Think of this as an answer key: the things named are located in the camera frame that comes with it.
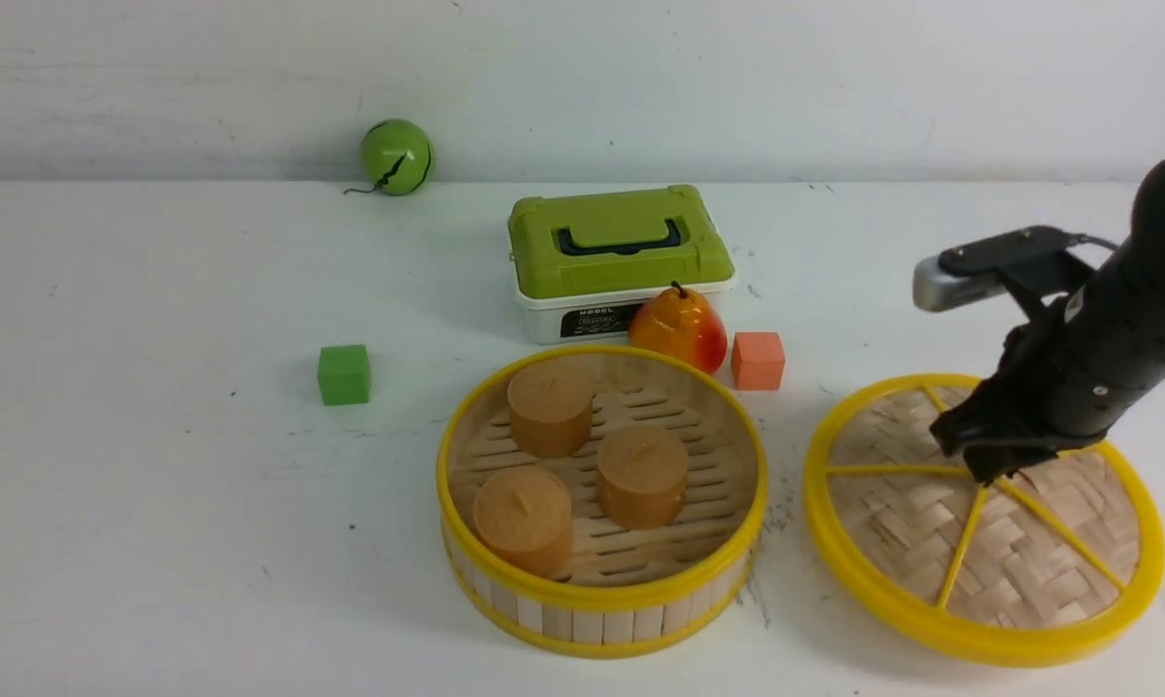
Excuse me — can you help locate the orange foam cube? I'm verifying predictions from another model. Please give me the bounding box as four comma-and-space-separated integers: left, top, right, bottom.
730, 331, 785, 390

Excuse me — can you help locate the orange red toy pear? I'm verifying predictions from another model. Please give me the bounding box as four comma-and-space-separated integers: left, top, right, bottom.
628, 281, 728, 375

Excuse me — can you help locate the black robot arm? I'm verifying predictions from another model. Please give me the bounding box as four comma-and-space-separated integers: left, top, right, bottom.
911, 159, 1165, 485

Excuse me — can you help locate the yellow bamboo steamer basket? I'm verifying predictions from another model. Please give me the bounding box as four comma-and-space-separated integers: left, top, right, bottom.
436, 346, 769, 660

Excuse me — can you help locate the brown bun back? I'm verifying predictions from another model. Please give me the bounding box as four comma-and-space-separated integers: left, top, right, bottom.
506, 360, 595, 459

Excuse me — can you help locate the green foam cube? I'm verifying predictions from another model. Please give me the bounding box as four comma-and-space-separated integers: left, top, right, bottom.
317, 344, 370, 407

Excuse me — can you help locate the green toy ball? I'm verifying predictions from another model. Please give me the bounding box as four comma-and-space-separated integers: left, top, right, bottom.
343, 118, 435, 196

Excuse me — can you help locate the brown bun right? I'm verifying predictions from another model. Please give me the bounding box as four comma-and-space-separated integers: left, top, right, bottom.
596, 424, 689, 530

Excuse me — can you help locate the yellow woven steamer lid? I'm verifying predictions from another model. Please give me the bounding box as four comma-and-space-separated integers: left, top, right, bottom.
802, 374, 1165, 669

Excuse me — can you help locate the brown bun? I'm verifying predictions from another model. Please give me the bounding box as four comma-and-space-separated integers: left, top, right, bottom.
506, 360, 595, 459
596, 424, 689, 530
472, 465, 573, 579

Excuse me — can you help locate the brown bun front left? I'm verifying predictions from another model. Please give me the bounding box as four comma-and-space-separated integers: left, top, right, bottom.
472, 465, 573, 579

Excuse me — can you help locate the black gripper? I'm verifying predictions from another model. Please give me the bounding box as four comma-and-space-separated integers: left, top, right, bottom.
929, 321, 1090, 485

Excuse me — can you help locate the green white lunch box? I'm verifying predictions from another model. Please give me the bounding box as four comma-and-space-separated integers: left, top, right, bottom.
507, 184, 737, 346

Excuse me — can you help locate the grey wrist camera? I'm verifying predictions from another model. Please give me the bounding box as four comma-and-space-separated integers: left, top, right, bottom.
911, 225, 1120, 318

